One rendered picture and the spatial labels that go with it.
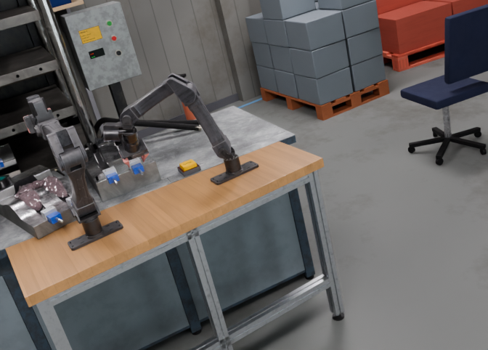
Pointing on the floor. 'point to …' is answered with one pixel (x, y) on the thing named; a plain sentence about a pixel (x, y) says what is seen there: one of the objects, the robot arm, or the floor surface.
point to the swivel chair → (456, 77)
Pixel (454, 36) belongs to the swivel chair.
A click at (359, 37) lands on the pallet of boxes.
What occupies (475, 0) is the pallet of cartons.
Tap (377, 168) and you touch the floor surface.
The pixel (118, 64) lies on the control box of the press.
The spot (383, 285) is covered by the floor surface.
